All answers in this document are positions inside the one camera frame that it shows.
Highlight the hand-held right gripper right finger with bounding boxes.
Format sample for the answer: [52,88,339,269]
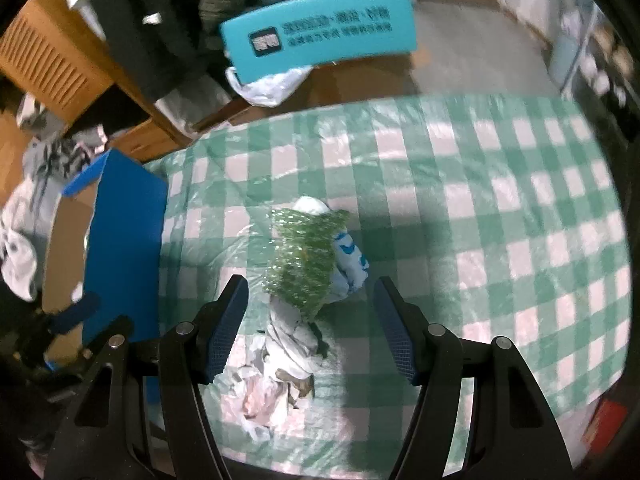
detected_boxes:
[372,276,576,480]

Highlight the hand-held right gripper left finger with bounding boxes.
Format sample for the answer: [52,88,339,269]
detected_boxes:
[44,275,250,480]

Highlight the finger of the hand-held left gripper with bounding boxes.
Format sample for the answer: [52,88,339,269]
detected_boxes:
[47,292,101,333]
[80,316,135,358]

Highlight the blue cardboard box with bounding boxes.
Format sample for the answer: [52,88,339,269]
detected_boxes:
[40,149,170,366]

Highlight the green patterned sock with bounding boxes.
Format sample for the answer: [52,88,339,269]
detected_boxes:
[262,208,351,321]

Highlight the pink white crumpled plastic bag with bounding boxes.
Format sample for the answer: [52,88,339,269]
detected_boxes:
[220,360,316,441]

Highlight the white fluffy clothing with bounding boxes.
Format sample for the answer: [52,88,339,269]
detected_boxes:
[0,185,51,301]

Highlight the pile of grey clothes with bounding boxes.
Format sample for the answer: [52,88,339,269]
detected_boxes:
[20,125,108,191]

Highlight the green checked tablecloth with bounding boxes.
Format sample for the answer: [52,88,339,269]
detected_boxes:
[145,94,632,476]

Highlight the wooden louvered wardrobe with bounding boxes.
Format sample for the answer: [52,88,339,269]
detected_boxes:
[0,0,191,161]

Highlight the brown cardboard box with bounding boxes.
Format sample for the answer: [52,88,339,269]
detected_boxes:
[192,52,421,133]

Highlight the black hanging coat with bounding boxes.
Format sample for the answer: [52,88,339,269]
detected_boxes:
[75,0,211,106]

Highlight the teal cardboard box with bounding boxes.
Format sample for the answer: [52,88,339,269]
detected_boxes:
[220,0,418,86]

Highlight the shoe rack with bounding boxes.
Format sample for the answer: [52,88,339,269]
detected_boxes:
[560,0,640,136]

